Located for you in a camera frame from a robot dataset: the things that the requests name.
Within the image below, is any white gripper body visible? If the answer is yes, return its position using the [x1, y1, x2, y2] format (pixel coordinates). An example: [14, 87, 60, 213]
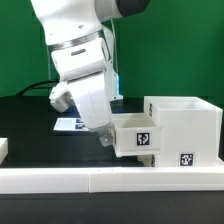
[68, 72, 112, 132]

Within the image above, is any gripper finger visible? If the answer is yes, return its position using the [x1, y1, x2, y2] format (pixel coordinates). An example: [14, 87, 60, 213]
[99, 133, 113, 147]

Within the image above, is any white drawer box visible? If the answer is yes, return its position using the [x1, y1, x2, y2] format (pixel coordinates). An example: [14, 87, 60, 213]
[112, 113, 162, 157]
[137, 155, 155, 167]

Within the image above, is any white drawer cabinet frame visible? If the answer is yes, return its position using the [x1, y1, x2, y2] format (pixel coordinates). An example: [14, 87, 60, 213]
[144, 96, 223, 167]

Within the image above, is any white front drawer box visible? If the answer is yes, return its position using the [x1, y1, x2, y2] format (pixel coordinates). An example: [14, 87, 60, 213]
[137, 155, 155, 167]

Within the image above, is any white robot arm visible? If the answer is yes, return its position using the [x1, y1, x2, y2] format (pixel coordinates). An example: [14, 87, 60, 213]
[31, 0, 151, 146]

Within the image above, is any marker tag sheet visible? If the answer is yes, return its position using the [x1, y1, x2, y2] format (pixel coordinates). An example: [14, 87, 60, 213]
[54, 118, 88, 131]

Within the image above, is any white left fence block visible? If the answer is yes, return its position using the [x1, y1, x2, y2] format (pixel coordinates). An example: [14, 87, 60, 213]
[0, 138, 8, 164]

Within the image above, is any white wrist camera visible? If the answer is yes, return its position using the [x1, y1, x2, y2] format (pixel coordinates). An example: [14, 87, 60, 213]
[51, 38, 109, 81]

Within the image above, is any white front fence rail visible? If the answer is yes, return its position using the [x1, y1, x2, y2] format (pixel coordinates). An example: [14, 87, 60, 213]
[0, 166, 224, 194]

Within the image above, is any black cable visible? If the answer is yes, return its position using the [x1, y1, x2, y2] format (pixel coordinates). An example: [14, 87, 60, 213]
[15, 79, 60, 97]

